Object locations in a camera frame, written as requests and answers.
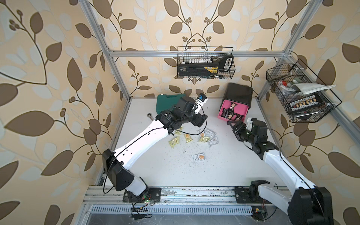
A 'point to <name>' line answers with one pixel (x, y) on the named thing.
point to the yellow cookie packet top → (181, 129)
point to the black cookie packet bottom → (239, 117)
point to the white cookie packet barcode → (213, 141)
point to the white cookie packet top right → (209, 132)
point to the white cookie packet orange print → (202, 134)
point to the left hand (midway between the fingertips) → (202, 112)
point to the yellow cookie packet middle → (188, 138)
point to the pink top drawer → (240, 109)
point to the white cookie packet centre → (198, 157)
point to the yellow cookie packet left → (174, 142)
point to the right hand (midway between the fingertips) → (229, 125)
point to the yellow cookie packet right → (204, 138)
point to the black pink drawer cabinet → (236, 102)
